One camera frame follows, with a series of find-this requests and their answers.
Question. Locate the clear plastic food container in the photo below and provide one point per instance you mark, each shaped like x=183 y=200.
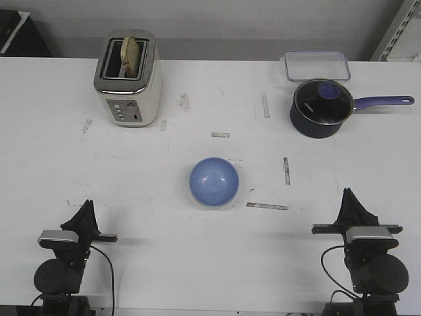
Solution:
x=307 y=65

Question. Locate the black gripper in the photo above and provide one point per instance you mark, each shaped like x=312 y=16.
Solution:
x=76 y=256
x=355 y=256

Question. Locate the toast slice in toaster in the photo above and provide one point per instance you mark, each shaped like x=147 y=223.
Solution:
x=130 y=56

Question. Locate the black box in corner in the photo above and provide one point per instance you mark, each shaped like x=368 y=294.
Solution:
x=20 y=37

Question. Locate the dark blue saucepan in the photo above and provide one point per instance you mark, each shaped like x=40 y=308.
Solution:
x=318 y=131

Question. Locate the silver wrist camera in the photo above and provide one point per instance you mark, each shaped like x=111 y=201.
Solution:
x=56 y=239
x=376 y=237

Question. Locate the glass lid with blue knob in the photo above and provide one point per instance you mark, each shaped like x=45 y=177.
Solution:
x=323 y=101

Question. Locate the blue plastic bowl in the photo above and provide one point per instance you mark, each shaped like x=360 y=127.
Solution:
x=213 y=182

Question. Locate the green plastic bowl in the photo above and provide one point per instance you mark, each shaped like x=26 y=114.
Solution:
x=203 y=206

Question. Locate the cream and chrome toaster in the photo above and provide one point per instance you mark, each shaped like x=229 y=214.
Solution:
x=130 y=102

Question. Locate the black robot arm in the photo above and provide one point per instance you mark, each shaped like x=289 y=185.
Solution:
x=377 y=276
x=59 y=279

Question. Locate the white perforated shelf upright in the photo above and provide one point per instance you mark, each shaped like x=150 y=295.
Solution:
x=401 y=41

